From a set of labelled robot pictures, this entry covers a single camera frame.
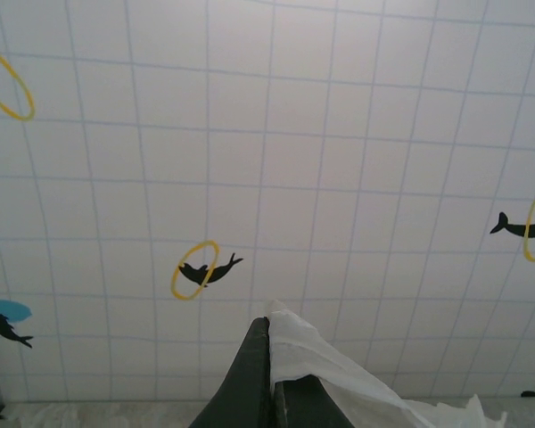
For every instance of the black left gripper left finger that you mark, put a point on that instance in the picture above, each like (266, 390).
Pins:
(245, 388)

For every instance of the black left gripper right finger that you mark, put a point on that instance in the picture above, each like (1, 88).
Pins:
(305, 405)

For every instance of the white printed plastic bag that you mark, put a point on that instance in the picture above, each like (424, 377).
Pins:
(303, 352)

